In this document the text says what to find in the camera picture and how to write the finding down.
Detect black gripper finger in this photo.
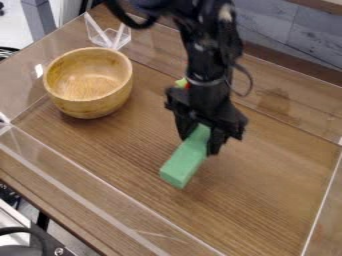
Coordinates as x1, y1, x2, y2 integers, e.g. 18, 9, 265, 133
175, 111, 198, 140
208, 127, 232, 155

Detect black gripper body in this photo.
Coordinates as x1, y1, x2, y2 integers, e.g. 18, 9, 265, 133
166, 83, 249, 140

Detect green rectangular stick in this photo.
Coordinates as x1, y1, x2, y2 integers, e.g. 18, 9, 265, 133
159, 124, 210, 189

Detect brown wooden bowl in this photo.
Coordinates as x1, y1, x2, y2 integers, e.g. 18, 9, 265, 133
43, 47, 133, 119

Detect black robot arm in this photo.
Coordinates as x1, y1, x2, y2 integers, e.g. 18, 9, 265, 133
131, 0, 248, 155

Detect red plush tomato toy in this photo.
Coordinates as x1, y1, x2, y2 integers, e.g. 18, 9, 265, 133
175, 78, 190, 89

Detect clear acrylic tray walls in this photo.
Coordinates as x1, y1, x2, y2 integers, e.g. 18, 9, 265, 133
0, 20, 342, 256

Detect black table leg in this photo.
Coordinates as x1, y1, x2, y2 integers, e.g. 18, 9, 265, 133
37, 212, 50, 231

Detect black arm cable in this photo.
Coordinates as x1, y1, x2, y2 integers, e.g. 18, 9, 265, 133
103, 0, 162, 30

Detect grey post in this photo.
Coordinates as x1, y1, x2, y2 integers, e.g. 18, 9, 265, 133
21, 0, 57, 41

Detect black metal bracket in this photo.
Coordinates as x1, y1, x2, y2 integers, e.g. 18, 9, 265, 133
30, 223, 78, 256

